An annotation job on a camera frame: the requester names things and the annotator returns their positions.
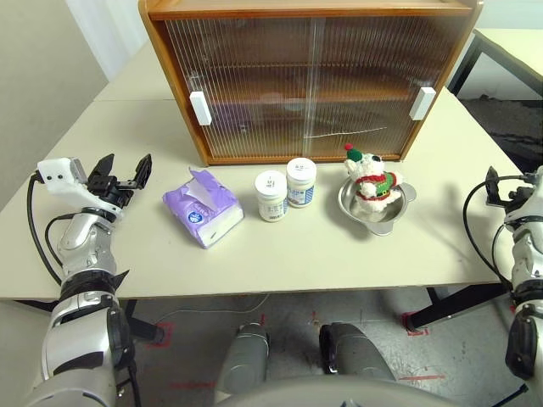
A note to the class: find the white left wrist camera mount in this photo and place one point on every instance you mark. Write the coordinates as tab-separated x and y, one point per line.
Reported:
59	174

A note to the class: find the wooden cabinet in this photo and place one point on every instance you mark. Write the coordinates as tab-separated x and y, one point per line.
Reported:
297	13

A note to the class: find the grey robot torso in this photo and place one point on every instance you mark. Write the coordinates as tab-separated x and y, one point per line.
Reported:
331	394

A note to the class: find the white plush bear toy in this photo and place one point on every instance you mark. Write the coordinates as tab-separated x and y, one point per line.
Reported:
373	182

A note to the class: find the beige adjoining table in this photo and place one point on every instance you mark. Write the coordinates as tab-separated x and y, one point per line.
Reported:
136	80

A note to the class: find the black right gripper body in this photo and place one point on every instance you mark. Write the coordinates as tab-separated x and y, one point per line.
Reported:
519	197

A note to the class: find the white blue-label jar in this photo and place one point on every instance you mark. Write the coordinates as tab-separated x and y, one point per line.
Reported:
301	186

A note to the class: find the purple tissue pack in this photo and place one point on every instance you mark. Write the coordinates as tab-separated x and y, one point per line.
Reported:
199	212

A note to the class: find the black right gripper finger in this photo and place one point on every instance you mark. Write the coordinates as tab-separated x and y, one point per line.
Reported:
493	188

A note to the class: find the grey rounded robot leg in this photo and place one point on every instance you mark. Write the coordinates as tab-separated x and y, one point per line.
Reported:
244	360
356	352

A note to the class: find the ribbed clear sliding door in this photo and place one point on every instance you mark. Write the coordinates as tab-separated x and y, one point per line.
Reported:
254	85
373	85

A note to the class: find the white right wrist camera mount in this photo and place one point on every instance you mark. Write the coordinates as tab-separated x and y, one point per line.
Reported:
538	178

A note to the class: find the white plain-label jar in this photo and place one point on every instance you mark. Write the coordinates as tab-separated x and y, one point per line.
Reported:
271	199

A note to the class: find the red floor tape strip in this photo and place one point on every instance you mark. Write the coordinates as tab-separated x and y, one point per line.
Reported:
422	377
191	385

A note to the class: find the red floor tape square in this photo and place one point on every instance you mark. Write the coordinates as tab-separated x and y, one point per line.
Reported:
409	316
163	325

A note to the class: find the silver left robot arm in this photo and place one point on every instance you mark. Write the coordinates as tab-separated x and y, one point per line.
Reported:
80	246

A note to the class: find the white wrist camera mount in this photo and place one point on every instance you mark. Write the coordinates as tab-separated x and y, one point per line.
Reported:
538	178
59	174

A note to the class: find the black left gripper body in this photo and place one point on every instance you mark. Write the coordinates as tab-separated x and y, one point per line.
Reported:
110	191

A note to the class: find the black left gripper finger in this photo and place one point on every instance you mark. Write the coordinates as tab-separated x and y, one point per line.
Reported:
143	171
104	167

